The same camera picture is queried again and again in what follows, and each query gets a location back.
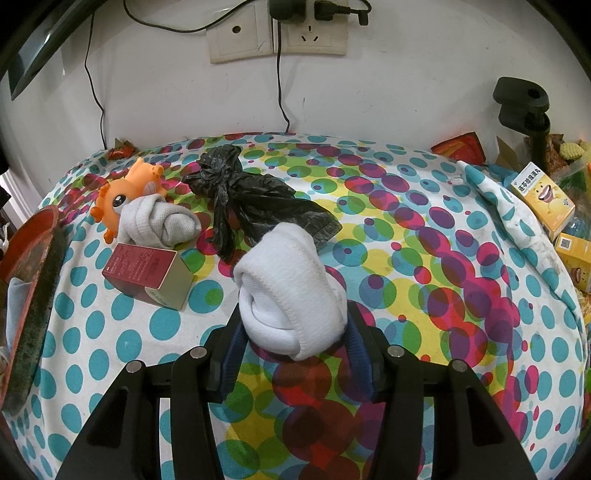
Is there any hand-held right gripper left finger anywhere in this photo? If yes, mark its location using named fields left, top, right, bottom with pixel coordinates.
left=55, top=318, right=247, bottom=480

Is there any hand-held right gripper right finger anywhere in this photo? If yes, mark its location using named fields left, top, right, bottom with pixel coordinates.
left=344, top=300, right=539, bottom=480

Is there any white sock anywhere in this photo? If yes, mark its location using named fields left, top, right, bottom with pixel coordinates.
left=233, top=222, right=347, bottom=361
left=120, top=194, right=202, bottom=248

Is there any round red tray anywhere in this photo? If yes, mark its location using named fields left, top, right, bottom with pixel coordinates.
left=0, top=205, right=68, bottom=414

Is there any orange plastic toy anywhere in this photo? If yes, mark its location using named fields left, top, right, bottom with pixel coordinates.
left=90, top=158, right=171, bottom=244

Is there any colourful polka dot tablecloth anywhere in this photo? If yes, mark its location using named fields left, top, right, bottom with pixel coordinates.
left=0, top=131, right=591, bottom=480

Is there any small maroon and beige box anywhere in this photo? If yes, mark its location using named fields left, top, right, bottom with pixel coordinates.
left=102, top=243, right=195, bottom=311

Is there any black plastic bag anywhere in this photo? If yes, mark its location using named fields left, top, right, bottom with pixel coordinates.
left=181, top=145, right=343, bottom=260

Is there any yellow medicine box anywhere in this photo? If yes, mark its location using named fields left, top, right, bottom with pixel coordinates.
left=554, top=233, right=591, bottom=294
left=510, top=162, right=576, bottom=241

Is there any red snack packet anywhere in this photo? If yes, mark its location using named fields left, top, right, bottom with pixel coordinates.
left=431, top=131, right=485, bottom=166

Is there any small red candy wrapper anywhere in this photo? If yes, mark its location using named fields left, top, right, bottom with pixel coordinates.
left=109, top=137, right=137, bottom=160

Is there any beige cardboard piece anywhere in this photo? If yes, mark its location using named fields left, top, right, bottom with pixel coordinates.
left=496, top=136, right=527, bottom=168

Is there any brown snack packet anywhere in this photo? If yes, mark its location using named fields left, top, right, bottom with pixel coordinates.
left=547, top=134, right=566, bottom=171

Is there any yellow knitted duck toy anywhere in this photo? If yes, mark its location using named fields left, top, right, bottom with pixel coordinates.
left=558, top=141, right=591, bottom=162

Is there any black clamp stand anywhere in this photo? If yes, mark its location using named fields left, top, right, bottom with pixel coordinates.
left=492, top=76, right=552, bottom=164

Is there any black angled plug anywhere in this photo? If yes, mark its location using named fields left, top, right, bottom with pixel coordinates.
left=314, top=0, right=371, bottom=27

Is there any black power adapter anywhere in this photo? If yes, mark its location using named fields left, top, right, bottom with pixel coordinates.
left=269, top=0, right=308, bottom=24

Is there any black flat screen television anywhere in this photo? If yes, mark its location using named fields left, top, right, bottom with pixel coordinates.
left=9, top=0, right=88, bottom=100

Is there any black adapter cable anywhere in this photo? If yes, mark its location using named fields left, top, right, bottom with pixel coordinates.
left=276, top=21, right=291, bottom=134

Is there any thin black cable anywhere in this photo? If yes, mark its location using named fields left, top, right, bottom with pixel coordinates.
left=84, top=11, right=108, bottom=148

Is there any black television cable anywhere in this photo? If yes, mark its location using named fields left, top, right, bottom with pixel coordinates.
left=124, top=0, right=271, bottom=34

